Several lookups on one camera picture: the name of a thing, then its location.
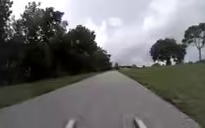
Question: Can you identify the row of dark trees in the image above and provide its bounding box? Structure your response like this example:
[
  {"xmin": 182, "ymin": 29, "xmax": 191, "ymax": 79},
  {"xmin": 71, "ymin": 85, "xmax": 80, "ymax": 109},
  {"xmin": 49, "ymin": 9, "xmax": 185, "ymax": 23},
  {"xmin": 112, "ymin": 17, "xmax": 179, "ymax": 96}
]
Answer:
[{"xmin": 0, "ymin": 0, "xmax": 113, "ymax": 87}]

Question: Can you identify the tall thin-trunked tree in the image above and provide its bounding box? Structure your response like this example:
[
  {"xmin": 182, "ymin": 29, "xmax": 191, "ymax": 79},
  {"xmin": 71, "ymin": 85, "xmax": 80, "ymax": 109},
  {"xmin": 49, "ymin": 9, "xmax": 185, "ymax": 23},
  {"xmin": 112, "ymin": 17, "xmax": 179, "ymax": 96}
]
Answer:
[{"xmin": 181, "ymin": 21, "xmax": 205, "ymax": 62}]

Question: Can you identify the wide grass field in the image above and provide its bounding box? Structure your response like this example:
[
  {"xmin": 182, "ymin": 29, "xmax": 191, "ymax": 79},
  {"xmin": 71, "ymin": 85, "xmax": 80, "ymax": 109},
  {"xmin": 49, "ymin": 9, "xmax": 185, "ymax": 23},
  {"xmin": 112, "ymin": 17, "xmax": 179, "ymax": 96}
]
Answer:
[{"xmin": 118, "ymin": 62, "xmax": 205, "ymax": 128}]

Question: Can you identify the grey concrete path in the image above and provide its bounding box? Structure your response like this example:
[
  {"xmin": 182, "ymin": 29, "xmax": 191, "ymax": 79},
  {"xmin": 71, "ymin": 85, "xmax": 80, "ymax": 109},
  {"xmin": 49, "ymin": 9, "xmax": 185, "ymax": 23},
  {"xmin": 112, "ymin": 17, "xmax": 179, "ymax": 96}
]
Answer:
[{"xmin": 0, "ymin": 69, "xmax": 200, "ymax": 128}]

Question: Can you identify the robot's own part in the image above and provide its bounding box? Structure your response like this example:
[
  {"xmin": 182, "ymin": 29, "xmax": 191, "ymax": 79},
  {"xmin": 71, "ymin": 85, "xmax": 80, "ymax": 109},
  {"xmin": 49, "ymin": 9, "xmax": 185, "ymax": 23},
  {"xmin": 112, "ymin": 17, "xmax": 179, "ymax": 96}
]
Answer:
[
  {"xmin": 133, "ymin": 117, "xmax": 148, "ymax": 128},
  {"xmin": 64, "ymin": 118, "xmax": 77, "ymax": 128}
]

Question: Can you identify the grass strip beside tree row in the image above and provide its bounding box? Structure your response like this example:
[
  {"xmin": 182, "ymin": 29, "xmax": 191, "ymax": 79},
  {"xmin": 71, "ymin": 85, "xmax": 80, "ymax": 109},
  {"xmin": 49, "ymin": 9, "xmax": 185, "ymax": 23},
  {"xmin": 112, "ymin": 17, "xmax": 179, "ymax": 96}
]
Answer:
[{"xmin": 0, "ymin": 71, "xmax": 103, "ymax": 113}]

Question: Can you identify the round dark tree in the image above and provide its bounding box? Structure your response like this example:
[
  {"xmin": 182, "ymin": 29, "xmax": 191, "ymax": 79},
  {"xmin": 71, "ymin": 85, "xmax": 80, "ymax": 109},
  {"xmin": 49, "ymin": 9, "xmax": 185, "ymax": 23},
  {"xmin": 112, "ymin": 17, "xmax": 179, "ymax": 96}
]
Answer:
[{"xmin": 149, "ymin": 37, "xmax": 188, "ymax": 66}]

